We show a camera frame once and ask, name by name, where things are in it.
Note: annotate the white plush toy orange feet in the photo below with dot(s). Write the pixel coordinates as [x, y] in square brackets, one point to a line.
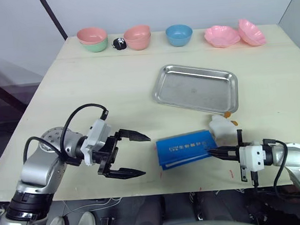
[222, 128]

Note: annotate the metal tray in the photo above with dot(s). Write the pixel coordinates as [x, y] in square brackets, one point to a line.
[194, 88]

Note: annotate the pink round bowl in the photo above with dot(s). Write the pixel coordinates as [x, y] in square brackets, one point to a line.
[138, 45]
[136, 33]
[91, 35]

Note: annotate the pink flower-shaped bowl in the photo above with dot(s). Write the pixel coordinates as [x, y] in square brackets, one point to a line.
[252, 33]

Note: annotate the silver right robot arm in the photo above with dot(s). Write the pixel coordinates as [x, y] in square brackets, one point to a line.
[297, 156]

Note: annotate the green round bowl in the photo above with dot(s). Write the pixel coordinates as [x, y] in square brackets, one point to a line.
[96, 47]

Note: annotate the black and white ball toy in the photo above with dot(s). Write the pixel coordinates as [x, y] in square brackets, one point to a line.
[119, 44]

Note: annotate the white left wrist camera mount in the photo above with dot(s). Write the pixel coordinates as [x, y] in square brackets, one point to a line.
[97, 136]

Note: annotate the blue round bowl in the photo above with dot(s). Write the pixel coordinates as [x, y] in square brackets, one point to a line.
[179, 37]

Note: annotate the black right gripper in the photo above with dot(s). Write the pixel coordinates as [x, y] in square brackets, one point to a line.
[233, 153]

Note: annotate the blue surgical instrument pack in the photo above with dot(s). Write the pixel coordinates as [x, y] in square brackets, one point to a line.
[183, 148]

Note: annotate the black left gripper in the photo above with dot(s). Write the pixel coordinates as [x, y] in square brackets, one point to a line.
[109, 154]

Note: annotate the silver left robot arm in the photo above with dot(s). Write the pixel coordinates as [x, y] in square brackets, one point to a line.
[38, 166]

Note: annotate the pink flower-shaped plate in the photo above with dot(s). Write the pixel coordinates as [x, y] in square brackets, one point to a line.
[222, 36]

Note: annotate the black diagonal frame bar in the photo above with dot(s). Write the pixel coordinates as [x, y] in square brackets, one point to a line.
[53, 16]

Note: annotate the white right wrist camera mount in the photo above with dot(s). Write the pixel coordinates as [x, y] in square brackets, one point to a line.
[253, 158]

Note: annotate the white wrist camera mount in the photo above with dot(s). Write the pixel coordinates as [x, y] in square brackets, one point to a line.
[97, 136]
[253, 158]

